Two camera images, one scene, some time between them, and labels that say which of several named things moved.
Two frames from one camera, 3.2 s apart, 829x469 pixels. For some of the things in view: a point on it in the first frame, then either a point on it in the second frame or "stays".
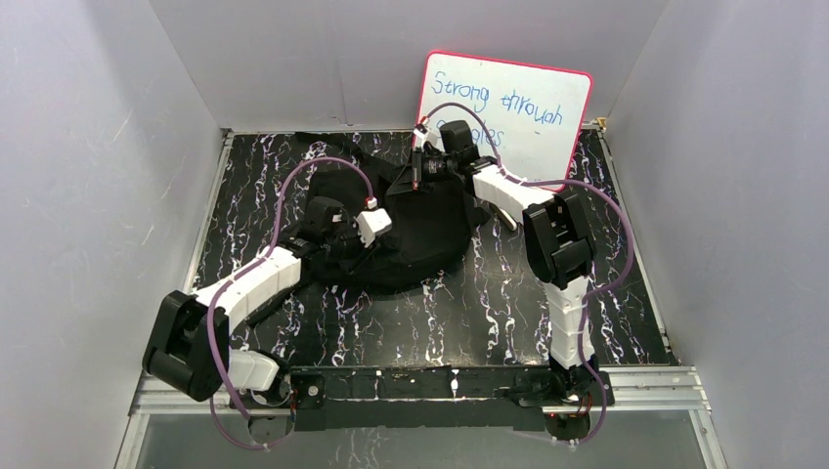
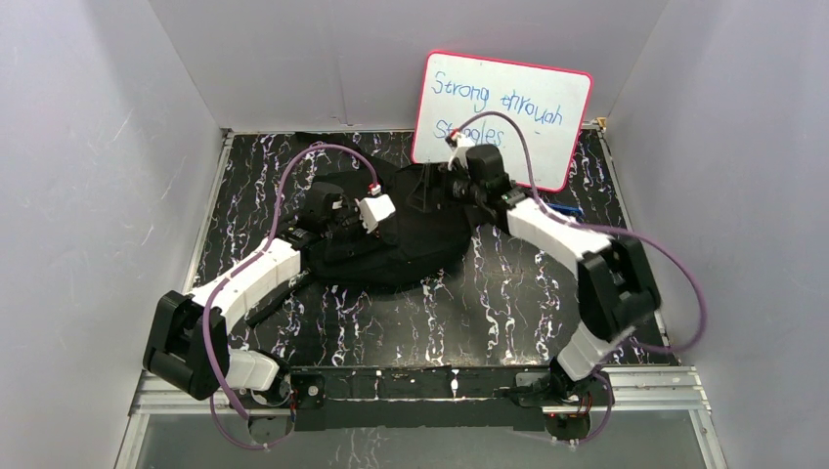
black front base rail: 419,396 stays
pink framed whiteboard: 533,112 stays
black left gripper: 346,243 -> 353,229
